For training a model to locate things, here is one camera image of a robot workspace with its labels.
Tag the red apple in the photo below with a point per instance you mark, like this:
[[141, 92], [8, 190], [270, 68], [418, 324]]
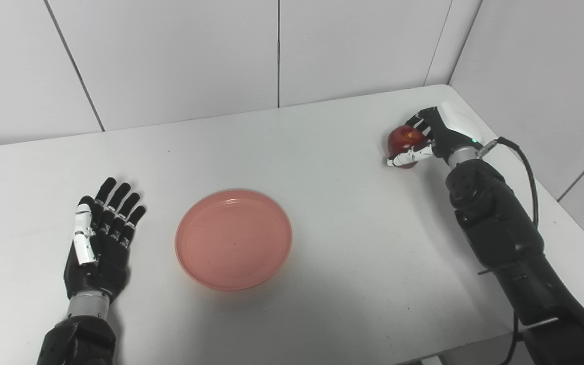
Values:
[[403, 139]]

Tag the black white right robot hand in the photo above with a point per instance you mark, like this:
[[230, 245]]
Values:
[[446, 134]]

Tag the pink plate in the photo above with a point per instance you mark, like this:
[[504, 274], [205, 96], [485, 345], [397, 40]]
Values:
[[233, 238]]

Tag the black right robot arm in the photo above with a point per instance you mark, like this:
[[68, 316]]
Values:
[[510, 238]]

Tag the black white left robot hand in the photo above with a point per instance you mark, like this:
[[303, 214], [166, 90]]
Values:
[[107, 268]]

